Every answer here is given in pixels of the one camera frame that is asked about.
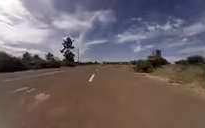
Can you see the tall dark tree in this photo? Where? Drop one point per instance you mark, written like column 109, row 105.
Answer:
column 68, row 48

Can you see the row of bushes and trees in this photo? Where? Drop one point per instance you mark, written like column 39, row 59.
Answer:
column 13, row 61

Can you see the dry grass verge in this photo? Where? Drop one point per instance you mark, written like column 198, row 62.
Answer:
column 186, row 75

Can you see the grey building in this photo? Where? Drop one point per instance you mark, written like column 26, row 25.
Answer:
column 155, row 54

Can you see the white dashed centre line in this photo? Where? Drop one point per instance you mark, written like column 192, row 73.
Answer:
column 91, row 78

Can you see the tall thin mast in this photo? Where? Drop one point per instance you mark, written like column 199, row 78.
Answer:
column 78, row 55

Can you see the green bushes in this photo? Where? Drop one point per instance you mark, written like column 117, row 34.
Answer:
column 146, row 65

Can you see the reddish brown asphalt road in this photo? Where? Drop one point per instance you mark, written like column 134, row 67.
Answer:
column 116, row 100

